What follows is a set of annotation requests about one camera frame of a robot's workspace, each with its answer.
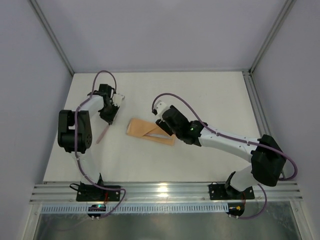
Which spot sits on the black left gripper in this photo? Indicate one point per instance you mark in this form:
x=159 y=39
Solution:
x=108 y=117

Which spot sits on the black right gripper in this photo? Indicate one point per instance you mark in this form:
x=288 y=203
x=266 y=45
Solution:
x=163 y=125

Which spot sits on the pink-handled fork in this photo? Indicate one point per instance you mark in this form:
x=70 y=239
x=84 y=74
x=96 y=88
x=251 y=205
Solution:
x=102 y=134

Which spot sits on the pink-handled table knife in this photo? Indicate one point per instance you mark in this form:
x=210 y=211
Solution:
x=161 y=136

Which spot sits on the peach cloth napkin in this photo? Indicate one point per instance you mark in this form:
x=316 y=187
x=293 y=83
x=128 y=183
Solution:
x=139 y=128

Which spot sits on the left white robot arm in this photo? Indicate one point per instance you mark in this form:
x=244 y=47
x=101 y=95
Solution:
x=74 y=133

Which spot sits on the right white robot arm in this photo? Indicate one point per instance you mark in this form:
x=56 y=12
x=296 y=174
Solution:
x=236 y=145

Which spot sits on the left controller board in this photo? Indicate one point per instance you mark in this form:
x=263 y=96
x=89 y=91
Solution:
x=95 y=211

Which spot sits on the controller board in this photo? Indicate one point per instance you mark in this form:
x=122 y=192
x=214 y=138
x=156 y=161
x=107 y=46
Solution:
x=95 y=211
x=235 y=211

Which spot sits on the right controller board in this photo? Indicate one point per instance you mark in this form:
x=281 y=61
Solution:
x=235 y=211

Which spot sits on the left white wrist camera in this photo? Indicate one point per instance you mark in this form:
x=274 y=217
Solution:
x=117 y=99

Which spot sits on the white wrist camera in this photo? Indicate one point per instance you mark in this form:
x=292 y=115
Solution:
x=159 y=108
x=117 y=99

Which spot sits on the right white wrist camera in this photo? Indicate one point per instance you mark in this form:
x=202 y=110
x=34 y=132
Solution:
x=159 y=108

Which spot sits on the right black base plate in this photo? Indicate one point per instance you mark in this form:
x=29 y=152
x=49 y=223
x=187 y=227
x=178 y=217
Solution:
x=217 y=191

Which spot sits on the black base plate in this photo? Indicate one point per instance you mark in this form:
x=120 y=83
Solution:
x=90 y=193
x=217 y=191

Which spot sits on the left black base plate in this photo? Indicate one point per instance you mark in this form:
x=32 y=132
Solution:
x=90 y=193

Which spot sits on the right aluminium side rail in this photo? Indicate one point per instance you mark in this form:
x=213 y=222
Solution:
x=260 y=112

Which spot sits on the aluminium mounting rail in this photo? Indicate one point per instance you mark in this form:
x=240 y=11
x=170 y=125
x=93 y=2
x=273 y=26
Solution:
x=164 y=192

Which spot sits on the slotted grey cable duct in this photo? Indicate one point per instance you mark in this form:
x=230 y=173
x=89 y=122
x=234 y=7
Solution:
x=138 y=208

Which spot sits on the left aluminium frame post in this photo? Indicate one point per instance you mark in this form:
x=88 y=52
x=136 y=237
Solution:
x=51 y=35

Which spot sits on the aluminium frame post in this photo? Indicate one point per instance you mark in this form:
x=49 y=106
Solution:
x=272 y=33
x=51 y=35

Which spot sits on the right aluminium frame post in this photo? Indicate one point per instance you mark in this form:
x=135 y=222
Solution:
x=272 y=33

